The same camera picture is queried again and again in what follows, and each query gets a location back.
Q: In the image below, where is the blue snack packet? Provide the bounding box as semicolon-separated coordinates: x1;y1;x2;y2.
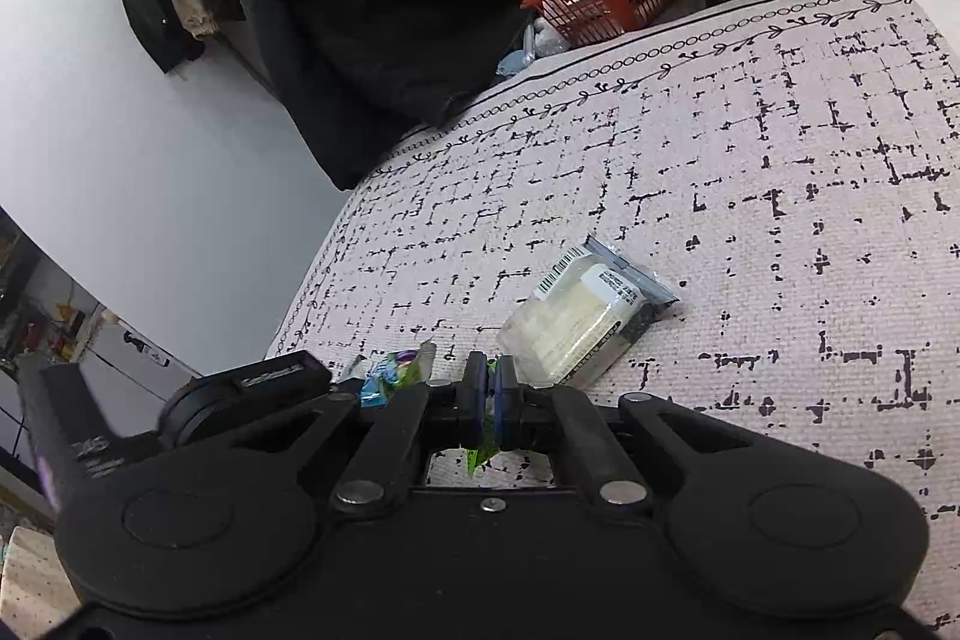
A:
334;340;437;408

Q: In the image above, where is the cluttered shelf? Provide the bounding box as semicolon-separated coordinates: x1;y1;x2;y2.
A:
0;212;98;386

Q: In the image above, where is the bright green snack packet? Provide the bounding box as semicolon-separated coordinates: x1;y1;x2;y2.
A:
461;441;500;477

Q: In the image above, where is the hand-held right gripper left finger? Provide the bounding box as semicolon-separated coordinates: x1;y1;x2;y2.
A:
225;351;490;512

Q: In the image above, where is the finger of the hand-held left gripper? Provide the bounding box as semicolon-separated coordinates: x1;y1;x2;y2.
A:
217;361;335;397

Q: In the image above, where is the white cabinet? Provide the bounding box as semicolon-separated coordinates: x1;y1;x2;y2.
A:
75;302;203;401

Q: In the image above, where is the pale blue bag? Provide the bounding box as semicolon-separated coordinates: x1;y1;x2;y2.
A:
495;17;567;79

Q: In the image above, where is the black coat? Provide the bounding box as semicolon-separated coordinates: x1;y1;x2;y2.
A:
236;0;593;191

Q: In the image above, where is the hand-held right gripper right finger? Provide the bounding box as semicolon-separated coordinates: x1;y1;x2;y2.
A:
491;355;755;510

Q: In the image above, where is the clear packet white snack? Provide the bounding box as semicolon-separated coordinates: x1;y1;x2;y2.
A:
499;235;680;390

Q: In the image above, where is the printed beige blanket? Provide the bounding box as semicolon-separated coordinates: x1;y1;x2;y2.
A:
266;0;960;633

